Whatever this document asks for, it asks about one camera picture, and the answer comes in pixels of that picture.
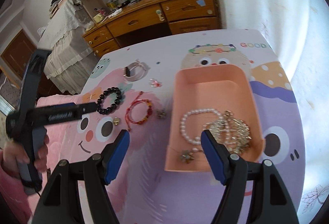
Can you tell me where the black bead bracelet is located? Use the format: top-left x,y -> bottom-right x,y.
96,87 -> 123,115

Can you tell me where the red string bracelet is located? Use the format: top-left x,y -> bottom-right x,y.
124,91 -> 153,132

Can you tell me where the beige smart watch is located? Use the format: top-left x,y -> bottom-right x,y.
123,59 -> 150,82

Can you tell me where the pink sleeve forearm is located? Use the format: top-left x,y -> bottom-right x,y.
0,150 -> 33,224

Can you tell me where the person's left hand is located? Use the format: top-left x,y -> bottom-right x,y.
2,135 -> 50,177

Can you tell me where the small gold bead charm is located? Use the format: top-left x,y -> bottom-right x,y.
113,117 -> 120,126

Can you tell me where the cartoon printed table mat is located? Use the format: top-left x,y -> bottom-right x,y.
38,29 -> 305,223

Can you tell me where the brown wooden door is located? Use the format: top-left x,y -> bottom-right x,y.
1,30 -> 36,79

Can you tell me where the white lace covered furniture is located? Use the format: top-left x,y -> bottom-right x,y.
37,0 -> 99,94

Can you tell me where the bronze flower pendant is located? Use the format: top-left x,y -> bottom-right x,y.
180,150 -> 194,164

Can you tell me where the small gold flower brooch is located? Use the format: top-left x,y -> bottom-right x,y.
157,109 -> 167,119

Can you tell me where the pink plastic tray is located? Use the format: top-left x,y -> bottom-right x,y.
164,64 -> 264,172

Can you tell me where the wooden desk with drawers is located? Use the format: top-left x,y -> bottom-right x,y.
82,0 -> 222,57

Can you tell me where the floral white curtain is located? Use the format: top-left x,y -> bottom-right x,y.
219,0 -> 328,223

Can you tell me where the gold chain necklace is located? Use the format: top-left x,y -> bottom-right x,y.
202,110 -> 253,155

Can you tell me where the white pearl bracelet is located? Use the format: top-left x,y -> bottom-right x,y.
179,107 -> 225,146

